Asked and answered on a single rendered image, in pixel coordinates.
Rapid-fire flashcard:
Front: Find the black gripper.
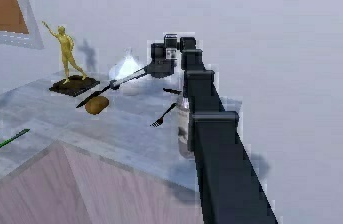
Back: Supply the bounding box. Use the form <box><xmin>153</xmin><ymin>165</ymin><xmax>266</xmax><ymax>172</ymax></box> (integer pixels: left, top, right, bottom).
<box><xmin>109</xmin><ymin>42</ymin><xmax>179</xmax><ymax>91</ymax></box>

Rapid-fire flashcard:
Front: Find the clear glass vase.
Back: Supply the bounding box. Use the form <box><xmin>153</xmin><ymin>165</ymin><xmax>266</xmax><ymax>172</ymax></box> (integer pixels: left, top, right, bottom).
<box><xmin>108</xmin><ymin>47</ymin><xmax>144</xmax><ymax>82</ymax></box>

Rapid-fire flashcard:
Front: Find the black knife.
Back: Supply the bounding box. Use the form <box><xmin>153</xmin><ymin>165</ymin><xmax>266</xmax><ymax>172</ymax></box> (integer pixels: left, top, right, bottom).
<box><xmin>75</xmin><ymin>85</ymin><xmax>112</xmax><ymax>109</ymax></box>

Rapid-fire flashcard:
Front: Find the brown potato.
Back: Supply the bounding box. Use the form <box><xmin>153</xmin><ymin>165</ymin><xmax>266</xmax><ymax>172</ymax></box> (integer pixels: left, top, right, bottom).
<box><xmin>84</xmin><ymin>95</ymin><xmax>110</xmax><ymax>116</ymax></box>

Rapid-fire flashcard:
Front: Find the small black utensil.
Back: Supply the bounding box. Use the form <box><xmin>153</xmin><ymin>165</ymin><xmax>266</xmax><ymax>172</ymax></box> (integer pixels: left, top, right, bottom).
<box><xmin>162</xmin><ymin>87</ymin><xmax>183</xmax><ymax>96</ymax></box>

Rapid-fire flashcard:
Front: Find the black fork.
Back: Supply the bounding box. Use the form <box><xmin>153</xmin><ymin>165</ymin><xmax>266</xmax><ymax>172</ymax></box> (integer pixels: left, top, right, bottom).
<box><xmin>149</xmin><ymin>102</ymin><xmax>178</xmax><ymax>129</ymax></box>

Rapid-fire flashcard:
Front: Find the gold statue on black base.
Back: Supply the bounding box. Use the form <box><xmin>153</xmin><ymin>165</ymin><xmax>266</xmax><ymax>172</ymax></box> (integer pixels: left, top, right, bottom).
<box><xmin>41</xmin><ymin>20</ymin><xmax>101</xmax><ymax>98</ymax></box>

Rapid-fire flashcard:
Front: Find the green pencil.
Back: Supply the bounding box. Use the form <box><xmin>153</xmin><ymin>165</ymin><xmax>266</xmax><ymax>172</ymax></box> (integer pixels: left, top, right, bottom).
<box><xmin>0</xmin><ymin>128</ymin><xmax>31</xmax><ymax>152</ymax></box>

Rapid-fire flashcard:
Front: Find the pink counter with grey top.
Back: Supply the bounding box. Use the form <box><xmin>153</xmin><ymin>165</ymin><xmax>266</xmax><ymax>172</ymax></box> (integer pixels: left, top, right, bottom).
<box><xmin>0</xmin><ymin>70</ymin><xmax>244</xmax><ymax>224</ymax></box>

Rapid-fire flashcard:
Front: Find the white framed window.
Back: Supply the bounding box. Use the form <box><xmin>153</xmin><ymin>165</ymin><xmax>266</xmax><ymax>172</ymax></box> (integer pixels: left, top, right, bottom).
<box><xmin>0</xmin><ymin>0</ymin><xmax>45</xmax><ymax>51</ymax></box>

